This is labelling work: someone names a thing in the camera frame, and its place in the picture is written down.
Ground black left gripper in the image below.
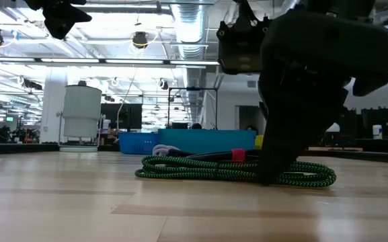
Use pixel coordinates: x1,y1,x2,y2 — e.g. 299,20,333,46
23,0,93,41

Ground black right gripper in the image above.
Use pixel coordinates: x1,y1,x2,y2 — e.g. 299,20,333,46
258,9,388,136

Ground green black braided cable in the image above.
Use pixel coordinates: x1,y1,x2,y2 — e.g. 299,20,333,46
134,155,338,189

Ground teal plastic bin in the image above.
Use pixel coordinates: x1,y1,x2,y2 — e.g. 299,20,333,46
157,128,258,155

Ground black storage cabinet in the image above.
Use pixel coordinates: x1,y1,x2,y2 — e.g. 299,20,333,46
360,107,388,139

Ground long ceiling light strip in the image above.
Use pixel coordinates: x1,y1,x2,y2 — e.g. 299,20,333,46
0,56,221,68

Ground white cylindrical tank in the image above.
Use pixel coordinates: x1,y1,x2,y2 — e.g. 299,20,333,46
62,84,103,139

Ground lavender grey cloth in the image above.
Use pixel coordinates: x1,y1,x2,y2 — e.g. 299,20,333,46
151,144,181,157

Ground black ceiling cable reel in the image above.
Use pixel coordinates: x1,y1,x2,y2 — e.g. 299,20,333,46
132,31,149,50

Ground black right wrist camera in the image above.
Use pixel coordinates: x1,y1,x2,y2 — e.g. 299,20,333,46
216,0,272,75

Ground black frame stand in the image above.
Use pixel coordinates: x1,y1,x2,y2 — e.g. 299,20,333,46
167,87,219,130

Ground silver ventilation duct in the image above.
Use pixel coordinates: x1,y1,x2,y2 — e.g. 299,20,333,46
171,2,208,62

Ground black table frame rail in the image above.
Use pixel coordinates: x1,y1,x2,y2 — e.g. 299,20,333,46
0,141,388,165

